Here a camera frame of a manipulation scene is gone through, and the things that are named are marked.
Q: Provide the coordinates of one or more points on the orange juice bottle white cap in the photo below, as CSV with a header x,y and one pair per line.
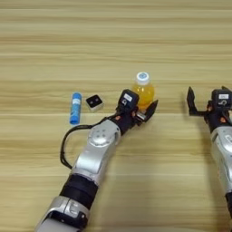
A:
x,y
145,92

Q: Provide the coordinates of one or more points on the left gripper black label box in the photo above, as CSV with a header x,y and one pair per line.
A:
x,y
128,98

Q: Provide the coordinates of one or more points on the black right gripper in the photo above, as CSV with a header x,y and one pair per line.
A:
x,y
217,119

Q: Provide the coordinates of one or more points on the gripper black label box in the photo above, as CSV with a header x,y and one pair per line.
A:
x,y
223,98
128,98

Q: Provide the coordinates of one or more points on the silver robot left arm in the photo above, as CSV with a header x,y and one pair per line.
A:
x,y
93,160

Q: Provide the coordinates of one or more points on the small white cube black face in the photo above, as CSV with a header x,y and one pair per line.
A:
x,y
94,102

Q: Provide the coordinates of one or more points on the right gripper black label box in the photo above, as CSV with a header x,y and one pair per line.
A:
x,y
223,98

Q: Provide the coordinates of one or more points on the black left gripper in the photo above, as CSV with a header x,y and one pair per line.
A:
x,y
127,120

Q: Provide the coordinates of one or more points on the blue glue stick tube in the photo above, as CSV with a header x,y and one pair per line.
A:
x,y
75,108

